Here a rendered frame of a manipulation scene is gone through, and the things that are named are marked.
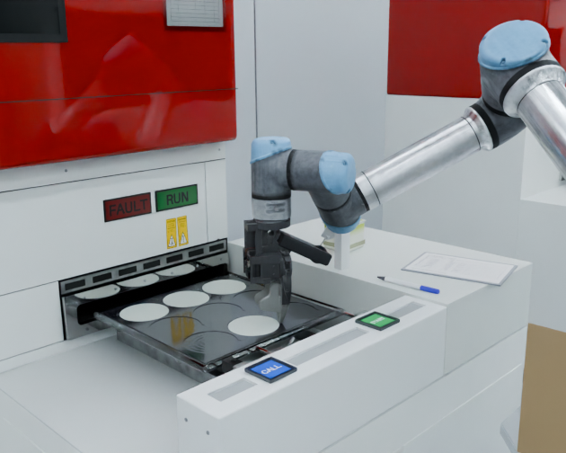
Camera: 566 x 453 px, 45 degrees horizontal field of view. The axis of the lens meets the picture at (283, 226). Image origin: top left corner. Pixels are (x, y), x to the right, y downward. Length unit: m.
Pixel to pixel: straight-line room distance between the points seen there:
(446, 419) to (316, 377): 0.44
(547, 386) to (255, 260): 0.54
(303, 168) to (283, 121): 2.69
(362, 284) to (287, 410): 0.47
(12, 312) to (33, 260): 0.11
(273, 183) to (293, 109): 2.72
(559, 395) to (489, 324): 0.41
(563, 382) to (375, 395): 0.30
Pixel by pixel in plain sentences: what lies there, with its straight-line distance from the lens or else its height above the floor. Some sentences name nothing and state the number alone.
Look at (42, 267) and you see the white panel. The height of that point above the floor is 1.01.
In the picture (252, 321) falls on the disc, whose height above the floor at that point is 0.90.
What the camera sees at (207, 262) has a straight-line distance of 1.65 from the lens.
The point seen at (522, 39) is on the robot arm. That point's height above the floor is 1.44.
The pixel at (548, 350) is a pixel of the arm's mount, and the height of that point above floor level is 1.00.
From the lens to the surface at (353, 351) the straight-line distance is 1.10.
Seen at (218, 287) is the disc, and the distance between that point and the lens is 1.57.
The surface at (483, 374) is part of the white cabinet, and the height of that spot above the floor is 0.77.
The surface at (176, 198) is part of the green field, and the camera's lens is 1.57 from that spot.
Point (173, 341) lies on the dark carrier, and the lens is 1.30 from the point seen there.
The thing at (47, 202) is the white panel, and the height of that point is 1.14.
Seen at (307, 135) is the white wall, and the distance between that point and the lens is 4.05.
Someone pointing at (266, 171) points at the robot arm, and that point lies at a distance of 1.24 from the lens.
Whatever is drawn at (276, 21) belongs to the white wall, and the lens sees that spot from 3.84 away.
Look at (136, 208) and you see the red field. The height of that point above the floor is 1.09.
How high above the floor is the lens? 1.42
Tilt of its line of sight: 14 degrees down
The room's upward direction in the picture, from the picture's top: 1 degrees counter-clockwise
